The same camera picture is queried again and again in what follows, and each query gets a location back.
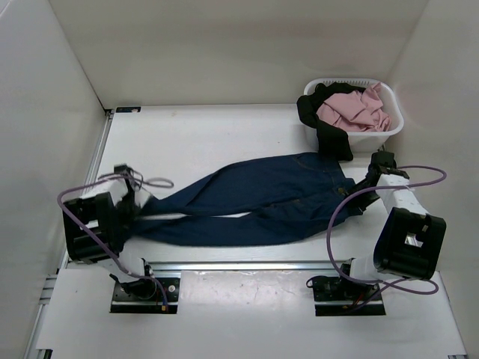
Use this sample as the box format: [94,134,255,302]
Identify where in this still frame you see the dark blue denim trousers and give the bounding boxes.
[129,153,355,247]

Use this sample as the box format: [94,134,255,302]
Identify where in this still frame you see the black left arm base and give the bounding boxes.
[110,274,180,315]

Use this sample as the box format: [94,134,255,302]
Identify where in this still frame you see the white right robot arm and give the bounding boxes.
[336,151,446,299]

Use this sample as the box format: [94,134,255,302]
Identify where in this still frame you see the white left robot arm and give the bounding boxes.
[57,164,157,299]

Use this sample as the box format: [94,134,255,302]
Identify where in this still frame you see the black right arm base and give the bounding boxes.
[306,275,386,317]

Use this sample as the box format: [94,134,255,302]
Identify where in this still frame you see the white plastic laundry basket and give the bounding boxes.
[303,78,404,153]

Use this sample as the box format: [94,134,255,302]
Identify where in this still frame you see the black garment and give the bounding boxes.
[296,82,366,162]

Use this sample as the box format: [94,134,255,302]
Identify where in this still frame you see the pink garment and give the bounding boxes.
[317,82,391,132]

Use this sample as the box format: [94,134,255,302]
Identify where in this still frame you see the blue corner label sticker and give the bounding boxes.
[115,106,141,113]

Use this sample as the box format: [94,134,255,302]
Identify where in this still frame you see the aluminium front frame rail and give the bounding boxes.
[150,261,335,271]

